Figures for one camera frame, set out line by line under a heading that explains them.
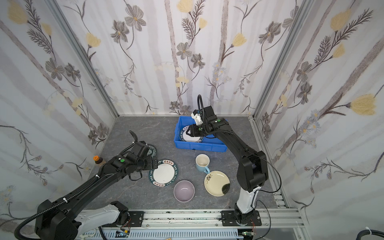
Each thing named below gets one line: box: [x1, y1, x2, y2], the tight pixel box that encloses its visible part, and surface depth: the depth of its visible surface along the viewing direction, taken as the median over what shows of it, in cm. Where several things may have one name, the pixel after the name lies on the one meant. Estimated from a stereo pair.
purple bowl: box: [173, 180, 195, 203], surface depth 82 cm
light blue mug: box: [195, 153, 211, 174], surface depth 88 cm
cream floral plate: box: [203, 170, 231, 197], surface depth 88 cm
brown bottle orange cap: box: [93, 155, 107, 167], surface depth 90 cm
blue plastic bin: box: [174, 116, 227, 153], surface depth 103 cm
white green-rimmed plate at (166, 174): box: [148, 159, 179, 188], surface depth 90 cm
